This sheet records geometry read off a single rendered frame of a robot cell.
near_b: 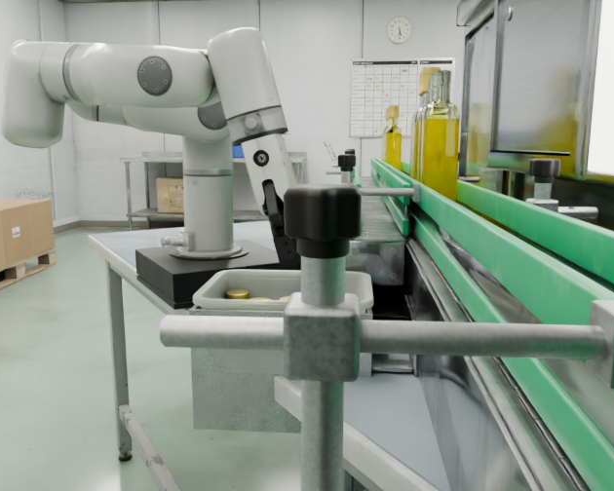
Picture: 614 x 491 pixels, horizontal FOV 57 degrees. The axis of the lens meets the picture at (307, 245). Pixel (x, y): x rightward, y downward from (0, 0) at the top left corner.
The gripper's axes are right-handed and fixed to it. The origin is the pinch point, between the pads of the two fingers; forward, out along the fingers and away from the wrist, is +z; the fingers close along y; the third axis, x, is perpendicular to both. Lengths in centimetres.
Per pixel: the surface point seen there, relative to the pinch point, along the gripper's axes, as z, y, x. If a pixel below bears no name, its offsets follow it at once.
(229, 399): 15.0, -10.7, 10.9
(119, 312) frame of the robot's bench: 21, 90, 70
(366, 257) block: 5.6, 7.9, -9.5
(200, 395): 13.6, -10.6, 14.3
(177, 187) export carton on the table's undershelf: -13, 547, 182
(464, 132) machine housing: -6, 84, -43
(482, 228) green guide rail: -2.7, -32.0, -18.9
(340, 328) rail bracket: -5, -56, -9
